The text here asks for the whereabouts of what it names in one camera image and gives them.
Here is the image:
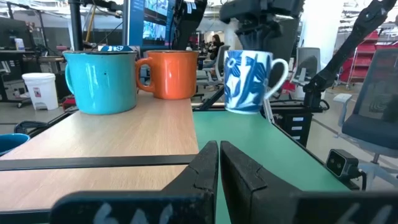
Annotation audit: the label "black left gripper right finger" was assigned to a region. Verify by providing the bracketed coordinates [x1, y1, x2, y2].
[220, 140, 398, 224]

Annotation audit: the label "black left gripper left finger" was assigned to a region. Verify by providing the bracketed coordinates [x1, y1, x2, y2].
[49, 139, 220, 224]

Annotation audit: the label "white mug blue floral print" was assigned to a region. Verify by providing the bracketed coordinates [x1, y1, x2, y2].
[223, 49, 290, 115]

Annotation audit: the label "orange speckled mug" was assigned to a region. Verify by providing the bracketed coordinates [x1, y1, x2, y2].
[135, 50, 199, 100]

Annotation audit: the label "teal enamel mug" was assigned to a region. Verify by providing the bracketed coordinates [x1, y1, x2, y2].
[63, 50, 138, 115]

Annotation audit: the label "person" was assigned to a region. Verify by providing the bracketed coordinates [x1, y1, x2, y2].
[206, 34, 224, 69]

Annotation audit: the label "white office chair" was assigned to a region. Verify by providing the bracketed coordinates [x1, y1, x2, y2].
[195, 45, 231, 91]

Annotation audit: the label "grey office chair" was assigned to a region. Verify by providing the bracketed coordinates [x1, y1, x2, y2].
[292, 46, 323, 94]

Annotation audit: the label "black drawer cabinet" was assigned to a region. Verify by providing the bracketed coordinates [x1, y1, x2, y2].
[273, 110, 315, 147]

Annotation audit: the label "wooden shelf riser black legs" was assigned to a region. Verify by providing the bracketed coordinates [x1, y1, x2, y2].
[0, 90, 200, 218]

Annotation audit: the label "blue computer monitor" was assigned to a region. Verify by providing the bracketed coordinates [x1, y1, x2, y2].
[123, 0, 177, 50]

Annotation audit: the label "red shelving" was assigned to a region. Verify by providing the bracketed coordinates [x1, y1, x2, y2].
[338, 29, 398, 83]

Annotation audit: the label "blue-grey office chair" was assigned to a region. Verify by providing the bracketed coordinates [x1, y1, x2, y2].
[332, 46, 398, 190]

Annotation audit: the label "white plastic bin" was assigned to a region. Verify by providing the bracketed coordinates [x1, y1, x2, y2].
[21, 72, 59, 111]

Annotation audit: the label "black pole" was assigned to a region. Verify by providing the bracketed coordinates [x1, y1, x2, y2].
[68, 0, 85, 52]

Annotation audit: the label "black monitor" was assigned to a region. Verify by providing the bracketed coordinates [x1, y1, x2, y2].
[0, 17, 32, 50]

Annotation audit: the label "black table-level camera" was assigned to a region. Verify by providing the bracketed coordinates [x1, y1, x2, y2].
[325, 148, 360, 179]

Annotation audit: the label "black camera cable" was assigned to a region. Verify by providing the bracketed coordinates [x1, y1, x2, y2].
[349, 167, 368, 191]

